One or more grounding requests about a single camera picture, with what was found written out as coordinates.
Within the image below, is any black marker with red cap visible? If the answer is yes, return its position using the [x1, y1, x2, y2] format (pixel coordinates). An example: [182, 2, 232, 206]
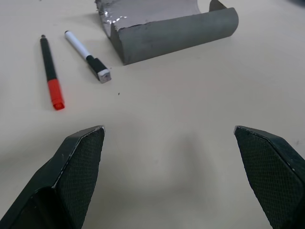
[40, 34, 66, 111]

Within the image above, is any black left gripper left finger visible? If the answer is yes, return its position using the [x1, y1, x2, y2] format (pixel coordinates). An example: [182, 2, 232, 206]
[0, 125, 106, 229]

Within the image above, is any grey curved glasses case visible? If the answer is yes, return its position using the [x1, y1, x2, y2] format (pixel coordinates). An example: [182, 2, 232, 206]
[93, 0, 239, 66]

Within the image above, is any white marker with black cap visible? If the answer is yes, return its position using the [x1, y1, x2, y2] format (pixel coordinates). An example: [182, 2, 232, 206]
[64, 30, 113, 84]

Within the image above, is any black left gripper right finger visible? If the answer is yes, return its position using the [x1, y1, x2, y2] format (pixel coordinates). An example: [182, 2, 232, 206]
[234, 125, 305, 229]

